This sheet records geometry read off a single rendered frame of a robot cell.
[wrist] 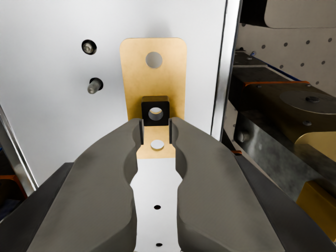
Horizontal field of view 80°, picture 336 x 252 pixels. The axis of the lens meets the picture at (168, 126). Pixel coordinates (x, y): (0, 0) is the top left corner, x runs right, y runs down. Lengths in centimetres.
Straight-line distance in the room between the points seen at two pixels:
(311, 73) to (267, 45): 14
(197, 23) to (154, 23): 3
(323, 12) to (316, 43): 36
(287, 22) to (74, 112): 20
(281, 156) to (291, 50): 41
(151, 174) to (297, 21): 20
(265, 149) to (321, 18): 12
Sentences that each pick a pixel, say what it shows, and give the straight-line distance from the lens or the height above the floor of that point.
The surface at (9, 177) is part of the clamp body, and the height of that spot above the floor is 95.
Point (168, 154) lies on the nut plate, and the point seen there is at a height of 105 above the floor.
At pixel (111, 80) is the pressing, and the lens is 18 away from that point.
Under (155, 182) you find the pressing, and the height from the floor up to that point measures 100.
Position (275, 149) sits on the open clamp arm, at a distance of 19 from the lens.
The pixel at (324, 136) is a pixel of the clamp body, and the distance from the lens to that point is 20.
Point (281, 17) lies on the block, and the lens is 22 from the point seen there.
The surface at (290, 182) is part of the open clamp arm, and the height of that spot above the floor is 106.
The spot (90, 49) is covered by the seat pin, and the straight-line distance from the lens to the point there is 18.
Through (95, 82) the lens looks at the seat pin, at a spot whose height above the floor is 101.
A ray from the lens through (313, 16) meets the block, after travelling 23.
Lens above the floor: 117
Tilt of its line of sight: 60 degrees down
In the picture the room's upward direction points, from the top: 174 degrees clockwise
